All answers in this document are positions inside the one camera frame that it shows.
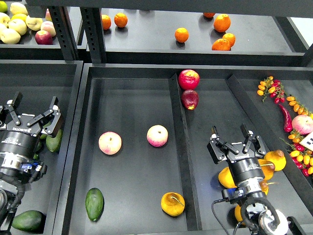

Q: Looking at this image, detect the black shelf post left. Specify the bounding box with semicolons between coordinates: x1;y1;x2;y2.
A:
48;6;79;60

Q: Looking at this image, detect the pale yellow pear front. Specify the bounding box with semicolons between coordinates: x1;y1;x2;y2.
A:
0;28;21;44

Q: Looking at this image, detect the black shelf post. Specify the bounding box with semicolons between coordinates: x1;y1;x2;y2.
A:
80;7;107;64
48;6;79;60

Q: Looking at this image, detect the cherry tomato bunch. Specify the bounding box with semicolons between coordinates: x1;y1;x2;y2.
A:
281;129;313;177
257;76;285;104

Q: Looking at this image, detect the orange cherry tomato string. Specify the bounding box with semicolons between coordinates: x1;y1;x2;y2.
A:
286;95;313;118

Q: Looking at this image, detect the bright red apple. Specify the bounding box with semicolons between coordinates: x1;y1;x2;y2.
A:
178;69;200;90

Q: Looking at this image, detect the pink apple centre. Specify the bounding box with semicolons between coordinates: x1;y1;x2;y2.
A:
147;125;168;147

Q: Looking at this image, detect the pink apple right tray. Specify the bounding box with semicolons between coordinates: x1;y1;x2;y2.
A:
291;115;313;135

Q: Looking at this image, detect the black left tray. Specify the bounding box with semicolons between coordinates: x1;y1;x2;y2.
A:
0;60;83;235

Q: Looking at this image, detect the black centre tray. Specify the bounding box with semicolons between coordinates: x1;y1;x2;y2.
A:
52;64;313;235

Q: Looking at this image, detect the pale peach on shelf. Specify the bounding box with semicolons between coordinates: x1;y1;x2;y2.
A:
41;21;56;37

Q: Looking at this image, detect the orange front right shelf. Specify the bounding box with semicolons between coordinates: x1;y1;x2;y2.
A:
211;38;231;51

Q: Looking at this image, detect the green avocado by tray wall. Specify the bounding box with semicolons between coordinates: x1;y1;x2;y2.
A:
45;129;63;152

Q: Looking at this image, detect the orange behind post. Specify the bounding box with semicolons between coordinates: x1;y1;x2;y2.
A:
101;14;112;30

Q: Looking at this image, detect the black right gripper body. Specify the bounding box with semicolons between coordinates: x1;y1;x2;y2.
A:
226;149;265;187

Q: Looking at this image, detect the black upper shelf tray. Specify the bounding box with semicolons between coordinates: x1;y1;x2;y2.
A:
104;9;309;67

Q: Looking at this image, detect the pale yellow apple with stem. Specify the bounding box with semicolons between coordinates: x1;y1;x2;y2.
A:
25;16;43;31

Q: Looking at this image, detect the dark red apple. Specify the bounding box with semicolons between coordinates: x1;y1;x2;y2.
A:
181;90;199;110

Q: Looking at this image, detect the white label card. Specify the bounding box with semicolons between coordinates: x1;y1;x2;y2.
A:
300;132;313;151

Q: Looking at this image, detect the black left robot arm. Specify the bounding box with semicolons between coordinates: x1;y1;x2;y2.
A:
0;92;63;235

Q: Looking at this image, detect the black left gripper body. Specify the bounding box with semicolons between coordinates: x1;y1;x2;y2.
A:
0;114;42;162

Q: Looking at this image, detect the yellow pear with brown stem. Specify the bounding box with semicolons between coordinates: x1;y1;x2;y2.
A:
258;159;275;181

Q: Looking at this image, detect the red apple on shelf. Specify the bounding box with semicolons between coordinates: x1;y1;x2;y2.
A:
35;30;53;45

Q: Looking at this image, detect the cherry tomato bunch upper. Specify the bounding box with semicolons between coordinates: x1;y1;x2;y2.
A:
257;76;285;104

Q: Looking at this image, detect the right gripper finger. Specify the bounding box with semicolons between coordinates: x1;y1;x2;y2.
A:
240;124;266;157
207;126;239;164

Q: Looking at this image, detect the pink apple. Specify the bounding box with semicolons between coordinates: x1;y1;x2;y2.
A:
98;131;122;155
147;125;168;147

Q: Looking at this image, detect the green avocado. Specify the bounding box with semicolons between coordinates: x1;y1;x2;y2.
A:
85;188;104;221
12;210;46;233
45;129;63;152

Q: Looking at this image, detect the orange on shelf left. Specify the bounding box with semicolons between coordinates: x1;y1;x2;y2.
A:
114;13;128;28

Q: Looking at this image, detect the orange on shelf centre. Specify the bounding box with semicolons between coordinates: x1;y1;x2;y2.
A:
175;27;189;43

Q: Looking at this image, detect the red chili pepper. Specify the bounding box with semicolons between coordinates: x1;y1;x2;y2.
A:
278;104;292;133

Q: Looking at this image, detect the cherry tomato bunch lower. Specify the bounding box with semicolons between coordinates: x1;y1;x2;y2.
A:
281;129;313;177

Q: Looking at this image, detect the black shelf post right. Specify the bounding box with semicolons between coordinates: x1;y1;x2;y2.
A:
80;7;107;64

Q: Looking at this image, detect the pink apple left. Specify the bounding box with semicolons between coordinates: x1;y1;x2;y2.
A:
98;131;122;155

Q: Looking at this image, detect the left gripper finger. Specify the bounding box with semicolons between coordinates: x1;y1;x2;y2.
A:
26;96;64;137
0;92;22;130

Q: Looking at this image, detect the large orange on shelf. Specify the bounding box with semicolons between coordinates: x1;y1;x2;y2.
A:
213;14;231;32

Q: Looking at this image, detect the pale yellow apple middle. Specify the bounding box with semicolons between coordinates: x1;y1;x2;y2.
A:
8;19;27;36

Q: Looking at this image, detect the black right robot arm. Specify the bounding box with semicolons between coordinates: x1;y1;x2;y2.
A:
207;124;305;235

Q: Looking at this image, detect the orange behind front orange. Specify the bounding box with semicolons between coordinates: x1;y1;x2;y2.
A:
223;33;236;47

